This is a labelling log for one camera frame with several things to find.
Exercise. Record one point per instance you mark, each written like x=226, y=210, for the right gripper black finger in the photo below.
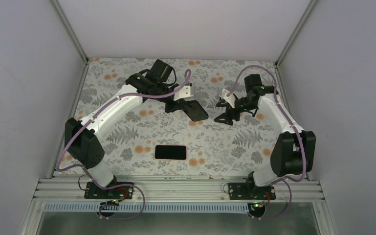
x=222, y=103
x=227, y=118

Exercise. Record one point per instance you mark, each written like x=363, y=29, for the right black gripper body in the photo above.
x=250, y=106

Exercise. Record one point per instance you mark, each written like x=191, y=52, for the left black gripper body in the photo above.
x=168, y=107

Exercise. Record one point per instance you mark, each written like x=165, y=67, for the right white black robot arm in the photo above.
x=293, y=153

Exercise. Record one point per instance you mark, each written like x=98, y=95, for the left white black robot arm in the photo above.
x=82, y=137

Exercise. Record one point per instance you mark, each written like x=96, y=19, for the black phone with pink edge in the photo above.
x=170, y=152

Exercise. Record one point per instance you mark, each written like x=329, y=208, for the floral patterned table mat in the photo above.
x=213, y=149

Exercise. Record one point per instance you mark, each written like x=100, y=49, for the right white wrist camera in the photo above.
x=228, y=97

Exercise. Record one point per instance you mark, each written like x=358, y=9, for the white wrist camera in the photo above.
x=185, y=92
x=228, y=97

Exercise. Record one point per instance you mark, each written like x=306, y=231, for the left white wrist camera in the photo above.
x=185, y=92

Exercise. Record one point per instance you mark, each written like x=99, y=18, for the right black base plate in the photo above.
x=244, y=191

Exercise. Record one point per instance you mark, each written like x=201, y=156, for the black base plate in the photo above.
x=119, y=193
x=244, y=191

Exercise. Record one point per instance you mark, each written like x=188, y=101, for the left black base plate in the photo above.
x=119, y=193

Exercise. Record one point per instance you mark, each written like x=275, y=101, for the aluminium rail frame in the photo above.
x=175, y=189

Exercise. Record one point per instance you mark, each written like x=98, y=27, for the slotted grey cable duct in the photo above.
x=148, y=207

